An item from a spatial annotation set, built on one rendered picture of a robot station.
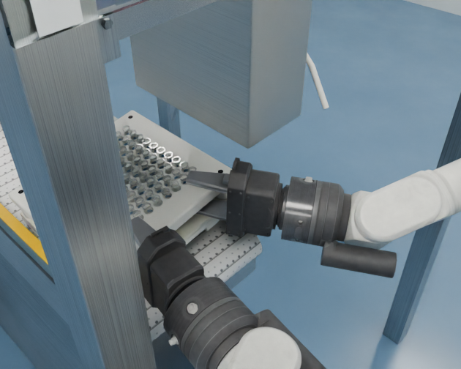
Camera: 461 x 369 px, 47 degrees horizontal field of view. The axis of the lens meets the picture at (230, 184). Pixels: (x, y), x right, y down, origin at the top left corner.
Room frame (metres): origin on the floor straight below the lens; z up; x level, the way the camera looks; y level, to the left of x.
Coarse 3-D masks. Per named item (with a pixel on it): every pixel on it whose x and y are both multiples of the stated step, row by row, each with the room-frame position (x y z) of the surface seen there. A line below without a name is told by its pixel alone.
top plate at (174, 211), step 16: (128, 112) 0.76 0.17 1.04; (144, 128) 0.72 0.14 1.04; (160, 128) 0.71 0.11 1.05; (160, 144) 0.67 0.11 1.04; (176, 144) 0.67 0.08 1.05; (192, 160) 0.63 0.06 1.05; (208, 160) 0.63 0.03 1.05; (16, 192) 0.60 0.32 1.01; (176, 192) 0.57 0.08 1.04; (192, 192) 0.56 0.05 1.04; (208, 192) 0.56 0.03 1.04; (160, 208) 0.54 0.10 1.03; (176, 208) 0.54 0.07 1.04; (192, 208) 0.54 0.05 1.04; (160, 224) 0.51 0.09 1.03; (176, 224) 0.52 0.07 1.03
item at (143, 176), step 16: (128, 144) 0.67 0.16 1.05; (128, 160) 0.64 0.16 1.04; (144, 160) 0.63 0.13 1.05; (160, 160) 0.63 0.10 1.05; (128, 176) 0.60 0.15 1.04; (144, 176) 0.59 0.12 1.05; (160, 176) 0.59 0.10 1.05; (176, 176) 0.59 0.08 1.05; (128, 192) 0.57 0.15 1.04; (144, 192) 0.56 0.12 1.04; (160, 192) 0.57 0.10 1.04
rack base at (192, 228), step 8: (224, 200) 0.59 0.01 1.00; (24, 216) 0.59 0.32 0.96; (192, 216) 0.56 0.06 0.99; (200, 216) 0.56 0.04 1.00; (32, 224) 0.58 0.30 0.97; (184, 224) 0.55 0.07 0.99; (192, 224) 0.55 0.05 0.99; (200, 224) 0.55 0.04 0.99; (208, 224) 0.56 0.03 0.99; (184, 232) 0.53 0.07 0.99; (192, 232) 0.54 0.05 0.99; (184, 240) 0.52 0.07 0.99
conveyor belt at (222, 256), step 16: (0, 128) 0.87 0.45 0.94; (0, 144) 0.81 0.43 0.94; (0, 160) 0.76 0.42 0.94; (0, 176) 0.72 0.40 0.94; (16, 176) 0.72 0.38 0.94; (0, 192) 0.68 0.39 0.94; (16, 208) 0.64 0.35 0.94; (224, 224) 0.60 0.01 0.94; (192, 240) 0.57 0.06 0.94; (208, 240) 0.57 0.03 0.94; (224, 240) 0.57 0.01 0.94; (240, 240) 0.57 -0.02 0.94; (256, 240) 0.57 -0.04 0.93; (208, 256) 0.53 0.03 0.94; (224, 256) 0.54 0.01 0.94; (240, 256) 0.54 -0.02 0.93; (256, 256) 0.56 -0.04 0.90; (208, 272) 0.51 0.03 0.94; (224, 272) 0.51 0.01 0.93; (160, 320) 0.43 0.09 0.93
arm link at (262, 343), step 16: (256, 336) 0.31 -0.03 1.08; (272, 336) 0.31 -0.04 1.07; (288, 336) 0.31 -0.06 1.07; (240, 352) 0.29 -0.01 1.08; (256, 352) 0.29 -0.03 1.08; (272, 352) 0.29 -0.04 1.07; (288, 352) 0.29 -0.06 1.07; (240, 368) 0.27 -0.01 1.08; (256, 368) 0.27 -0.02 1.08; (272, 368) 0.27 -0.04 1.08; (288, 368) 0.27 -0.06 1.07
